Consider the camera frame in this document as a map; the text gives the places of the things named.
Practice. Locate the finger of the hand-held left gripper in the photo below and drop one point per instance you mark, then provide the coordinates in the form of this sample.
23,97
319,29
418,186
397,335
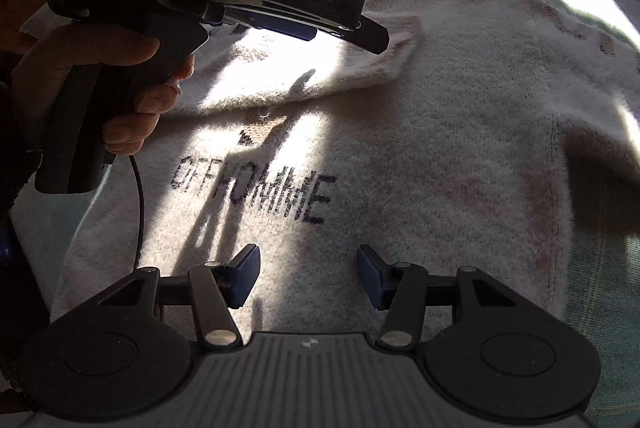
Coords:
287,28
367,35

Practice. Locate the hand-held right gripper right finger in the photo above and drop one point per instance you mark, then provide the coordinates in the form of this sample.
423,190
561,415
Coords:
369,275

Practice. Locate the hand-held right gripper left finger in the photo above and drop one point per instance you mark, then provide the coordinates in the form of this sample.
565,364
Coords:
245,273

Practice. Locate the white fuzzy sweater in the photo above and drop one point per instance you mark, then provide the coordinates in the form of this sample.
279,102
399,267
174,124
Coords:
400,133

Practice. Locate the person's left forearm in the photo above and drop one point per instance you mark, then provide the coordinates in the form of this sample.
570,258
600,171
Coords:
7,148

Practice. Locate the person's left hand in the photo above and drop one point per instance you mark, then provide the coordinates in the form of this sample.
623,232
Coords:
100,48

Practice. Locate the green plaid blanket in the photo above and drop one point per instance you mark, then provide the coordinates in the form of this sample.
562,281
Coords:
605,288

